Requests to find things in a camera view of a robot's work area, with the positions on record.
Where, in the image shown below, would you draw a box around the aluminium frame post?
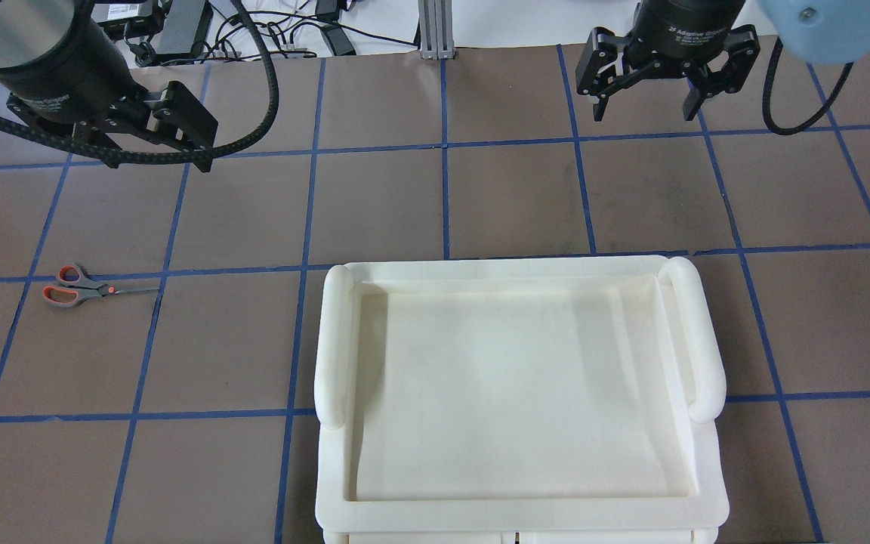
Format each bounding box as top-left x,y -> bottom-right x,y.
418,0 -> 456,60

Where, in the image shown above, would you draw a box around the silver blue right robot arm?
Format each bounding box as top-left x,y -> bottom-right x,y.
575,1 -> 870,135

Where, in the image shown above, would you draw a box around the black braided right cable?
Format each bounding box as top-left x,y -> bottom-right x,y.
762,36 -> 856,137

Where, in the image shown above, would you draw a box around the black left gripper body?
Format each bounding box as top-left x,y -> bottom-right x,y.
0,15 -> 218,172

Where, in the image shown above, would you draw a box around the red grey handled scissors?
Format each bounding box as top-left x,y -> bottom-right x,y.
42,263 -> 160,308

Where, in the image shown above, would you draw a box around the black power adapter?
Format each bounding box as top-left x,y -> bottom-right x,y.
154,1 -> 213,64

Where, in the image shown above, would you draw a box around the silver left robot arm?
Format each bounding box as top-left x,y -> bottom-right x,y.
0,1 -> 218,168

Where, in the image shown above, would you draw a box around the black braided cable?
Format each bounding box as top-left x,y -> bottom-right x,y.
762,36 -> 856,137
0,0 -> 282,168

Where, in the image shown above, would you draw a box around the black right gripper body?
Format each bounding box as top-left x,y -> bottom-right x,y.
575,1 -> 760,95

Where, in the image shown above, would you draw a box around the black braided left cable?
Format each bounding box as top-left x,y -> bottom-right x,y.
0,0 -> 282,168

